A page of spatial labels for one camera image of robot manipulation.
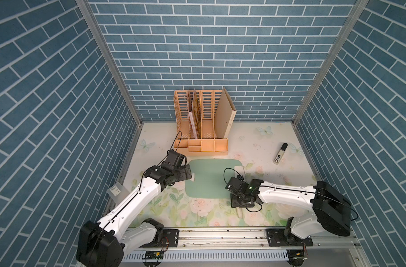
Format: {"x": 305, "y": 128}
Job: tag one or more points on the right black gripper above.
{"x": 233, "y": 203}

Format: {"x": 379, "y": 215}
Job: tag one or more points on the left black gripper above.
{"x": 183, "y": 175}

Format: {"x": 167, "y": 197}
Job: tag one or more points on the green cutting board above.
{"x": 210, "y": 177}

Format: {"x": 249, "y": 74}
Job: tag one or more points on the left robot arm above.
{"x": 122, "y": 217}

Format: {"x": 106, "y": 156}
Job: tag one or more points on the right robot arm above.
{"x": 325, "y": 208}

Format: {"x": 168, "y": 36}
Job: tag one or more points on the clear plastic labelled box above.
{"x": 118, "y": 192}

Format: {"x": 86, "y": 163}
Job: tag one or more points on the wooden file organizer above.
{"x": 215, "y": 116}

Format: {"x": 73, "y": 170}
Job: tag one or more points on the book in organizer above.
{"x": 192, "y": 108}

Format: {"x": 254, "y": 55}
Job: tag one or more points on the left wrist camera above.
{"x": 173, "y": 160}

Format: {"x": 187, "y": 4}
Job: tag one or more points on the aluminium mounting rail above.
{"x": 154, "y": 246}

